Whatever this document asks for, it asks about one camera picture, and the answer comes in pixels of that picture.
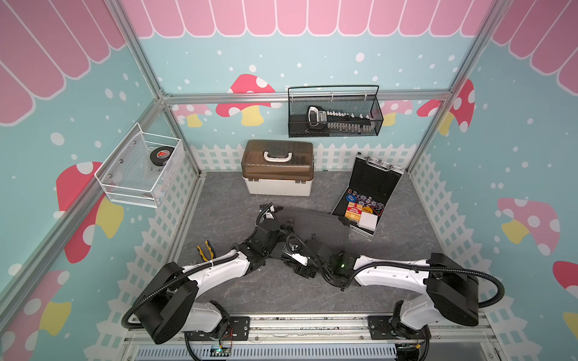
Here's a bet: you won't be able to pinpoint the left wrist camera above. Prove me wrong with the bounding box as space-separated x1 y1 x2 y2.
259 202 276 222

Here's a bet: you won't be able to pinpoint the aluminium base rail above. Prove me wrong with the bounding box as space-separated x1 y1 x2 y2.
119 313 506 360

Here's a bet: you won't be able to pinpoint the small silver poker case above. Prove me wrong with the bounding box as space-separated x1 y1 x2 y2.
332 152 404 237

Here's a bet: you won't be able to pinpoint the black tape roll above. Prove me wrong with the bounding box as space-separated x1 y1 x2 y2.
149 146 176 167

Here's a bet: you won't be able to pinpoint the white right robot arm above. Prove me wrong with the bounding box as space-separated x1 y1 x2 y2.
273 234 505 338

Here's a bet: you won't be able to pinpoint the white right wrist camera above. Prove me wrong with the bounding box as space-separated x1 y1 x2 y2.
291 253 309 266

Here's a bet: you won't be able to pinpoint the socket wrench set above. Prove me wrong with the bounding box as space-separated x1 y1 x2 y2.
306 106 375 135

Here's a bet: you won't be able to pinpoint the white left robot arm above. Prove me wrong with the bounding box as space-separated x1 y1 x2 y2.
121 219 294 344

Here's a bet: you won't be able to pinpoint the large black poker case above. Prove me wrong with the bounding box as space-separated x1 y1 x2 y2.
275 206 351 260

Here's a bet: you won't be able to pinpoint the white wire wall basket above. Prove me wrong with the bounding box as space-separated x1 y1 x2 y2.
94 123 185 208

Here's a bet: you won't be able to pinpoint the white card box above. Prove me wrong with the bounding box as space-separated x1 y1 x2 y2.
358 211 379 232

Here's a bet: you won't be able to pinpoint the red Texas Hold'em card box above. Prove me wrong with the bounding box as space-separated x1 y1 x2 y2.
345 202 364 223

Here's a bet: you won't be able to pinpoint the black wire wall basket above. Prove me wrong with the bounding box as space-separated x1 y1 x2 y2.
287 85 383 138

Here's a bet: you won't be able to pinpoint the yellow handled pliers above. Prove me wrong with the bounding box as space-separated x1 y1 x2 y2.
196 240 215 262

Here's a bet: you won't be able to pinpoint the white and brown tackle box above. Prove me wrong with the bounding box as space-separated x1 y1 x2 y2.
241 139 315 196

